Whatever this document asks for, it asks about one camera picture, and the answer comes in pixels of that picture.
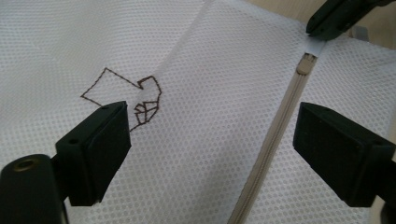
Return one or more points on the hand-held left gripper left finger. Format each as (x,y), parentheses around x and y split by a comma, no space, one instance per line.
(96,155)

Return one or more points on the white mesh zipper bag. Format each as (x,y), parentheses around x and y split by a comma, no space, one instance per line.
(218,130)

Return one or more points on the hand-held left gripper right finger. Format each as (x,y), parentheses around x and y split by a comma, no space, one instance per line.
(339,155)

